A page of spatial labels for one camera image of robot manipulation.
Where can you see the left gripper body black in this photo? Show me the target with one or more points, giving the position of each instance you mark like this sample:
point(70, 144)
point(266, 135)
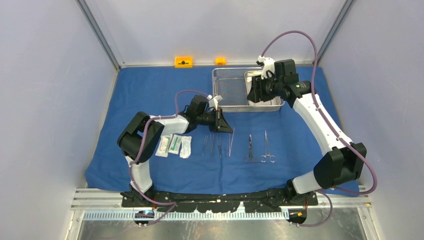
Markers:
point(209, 119)

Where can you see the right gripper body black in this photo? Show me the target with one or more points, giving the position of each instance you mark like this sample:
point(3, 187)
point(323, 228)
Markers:
point(271, 87)

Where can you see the wire mesh instrument basket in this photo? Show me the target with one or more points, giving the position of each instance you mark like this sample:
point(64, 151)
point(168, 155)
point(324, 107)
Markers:
point(229, 82)

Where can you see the clear plastic packet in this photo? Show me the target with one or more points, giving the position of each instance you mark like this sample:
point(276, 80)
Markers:
point(185, 151)

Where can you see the green white small packet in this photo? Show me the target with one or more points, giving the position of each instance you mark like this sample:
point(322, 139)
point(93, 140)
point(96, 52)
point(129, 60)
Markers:
point(175, 144)

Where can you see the steel surgical scissors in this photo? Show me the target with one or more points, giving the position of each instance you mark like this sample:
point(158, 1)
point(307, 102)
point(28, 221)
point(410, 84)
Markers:
point(250, 157)

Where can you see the white sterile pouch packet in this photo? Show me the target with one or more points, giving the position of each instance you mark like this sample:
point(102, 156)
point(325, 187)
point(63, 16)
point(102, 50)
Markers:
point(163, 146)

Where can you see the blue surgical drape cloth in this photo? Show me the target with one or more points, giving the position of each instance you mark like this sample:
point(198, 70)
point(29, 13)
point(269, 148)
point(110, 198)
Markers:
point(165, 90)

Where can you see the steel surgical forceps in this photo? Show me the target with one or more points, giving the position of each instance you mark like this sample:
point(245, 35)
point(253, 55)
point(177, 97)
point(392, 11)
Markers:
point(267, 156)

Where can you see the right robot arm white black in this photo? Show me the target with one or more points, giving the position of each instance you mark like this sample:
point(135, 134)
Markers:
point(342, 160)

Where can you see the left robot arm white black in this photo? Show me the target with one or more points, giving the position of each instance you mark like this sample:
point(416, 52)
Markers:
point(140, 138)

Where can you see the small orange plastic block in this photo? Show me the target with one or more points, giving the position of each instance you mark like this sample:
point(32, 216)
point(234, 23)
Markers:
point(220, 61)

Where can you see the large orange plastic block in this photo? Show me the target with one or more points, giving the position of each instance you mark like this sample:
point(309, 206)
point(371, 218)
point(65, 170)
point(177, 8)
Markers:
point(183, 62)

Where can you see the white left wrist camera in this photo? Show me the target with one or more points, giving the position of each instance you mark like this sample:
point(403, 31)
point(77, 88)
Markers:
point(213, 101)

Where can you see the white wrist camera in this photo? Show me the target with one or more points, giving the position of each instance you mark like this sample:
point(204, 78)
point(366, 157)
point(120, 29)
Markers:
point(268, 67)
point(213, 101)

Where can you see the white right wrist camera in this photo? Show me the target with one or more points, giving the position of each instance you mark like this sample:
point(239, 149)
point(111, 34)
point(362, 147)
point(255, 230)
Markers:
point(268, 67)

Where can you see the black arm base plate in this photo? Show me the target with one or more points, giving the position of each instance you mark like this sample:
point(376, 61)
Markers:
point(265, 201)

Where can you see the aluminium front frame rail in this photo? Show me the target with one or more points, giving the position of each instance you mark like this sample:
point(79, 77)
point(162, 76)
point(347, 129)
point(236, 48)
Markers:
point(96, 204)

